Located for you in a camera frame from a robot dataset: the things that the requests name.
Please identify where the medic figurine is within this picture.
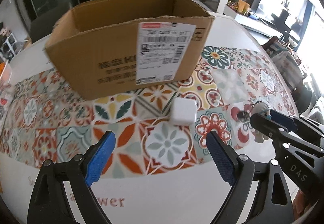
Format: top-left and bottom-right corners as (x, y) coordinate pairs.
(237, 101), (271, 143)

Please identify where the white low tv cabinet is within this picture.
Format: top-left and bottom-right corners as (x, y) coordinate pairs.
(224, 5), (300, 42)

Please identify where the white basket of oranges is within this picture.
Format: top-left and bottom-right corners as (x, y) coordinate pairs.
(0, 61), (12, 86)

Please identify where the patterned tissue pack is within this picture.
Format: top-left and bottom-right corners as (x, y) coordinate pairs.
(1, 83), (15, 122)

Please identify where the white cube charger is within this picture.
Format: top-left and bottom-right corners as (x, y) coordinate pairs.
(170, 97), (197, 126)

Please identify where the dark grey left chair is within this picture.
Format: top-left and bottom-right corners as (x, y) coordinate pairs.
(30, 11), (65, 43)

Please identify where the brown cardboard box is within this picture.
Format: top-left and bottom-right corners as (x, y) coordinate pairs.
(45, 0), (214, 100)

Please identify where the patterned floral table runner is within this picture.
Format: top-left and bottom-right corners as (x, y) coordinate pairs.
(1, 46), (295, 178)

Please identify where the white shelf with clutter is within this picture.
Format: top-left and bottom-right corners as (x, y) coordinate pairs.
(1, 22), (28, 61)

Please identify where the striped armchair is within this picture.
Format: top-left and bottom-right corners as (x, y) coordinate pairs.
(262, 36), (312, 114)

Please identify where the right hand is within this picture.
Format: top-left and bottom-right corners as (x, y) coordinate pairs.
(293, 189), (321, 223)

